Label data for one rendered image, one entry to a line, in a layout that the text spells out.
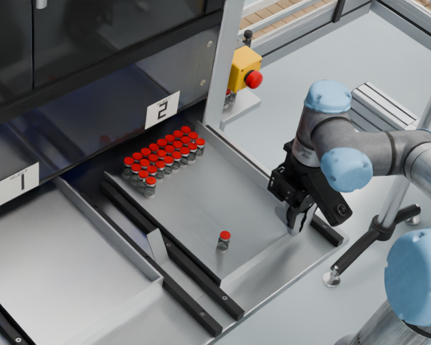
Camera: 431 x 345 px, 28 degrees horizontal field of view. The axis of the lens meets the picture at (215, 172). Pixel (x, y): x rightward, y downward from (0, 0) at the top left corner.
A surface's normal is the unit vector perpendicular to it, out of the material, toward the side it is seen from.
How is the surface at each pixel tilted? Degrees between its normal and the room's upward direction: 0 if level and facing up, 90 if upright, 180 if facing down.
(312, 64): 0
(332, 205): 30
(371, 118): 90
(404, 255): 82
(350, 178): 90
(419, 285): 82
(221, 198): 0
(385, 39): 0
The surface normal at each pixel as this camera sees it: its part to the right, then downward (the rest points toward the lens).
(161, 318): 0.15, -0.69
